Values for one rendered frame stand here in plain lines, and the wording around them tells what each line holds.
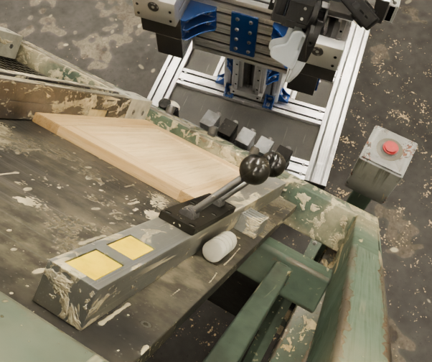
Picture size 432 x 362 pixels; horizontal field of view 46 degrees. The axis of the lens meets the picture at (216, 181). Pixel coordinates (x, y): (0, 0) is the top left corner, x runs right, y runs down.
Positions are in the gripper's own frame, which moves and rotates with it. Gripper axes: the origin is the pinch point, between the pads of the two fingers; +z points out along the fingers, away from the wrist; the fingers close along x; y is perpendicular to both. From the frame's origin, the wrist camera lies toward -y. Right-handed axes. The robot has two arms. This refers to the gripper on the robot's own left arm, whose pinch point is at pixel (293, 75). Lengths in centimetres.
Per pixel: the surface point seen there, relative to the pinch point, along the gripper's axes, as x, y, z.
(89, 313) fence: 54, 22, 5
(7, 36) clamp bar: -59, 68, 30
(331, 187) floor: -112, -60, 83
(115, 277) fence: 51, 20, 4
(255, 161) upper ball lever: 30.2, 7.7, 1.3
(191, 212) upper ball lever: 31.0, 13.5, 10.0
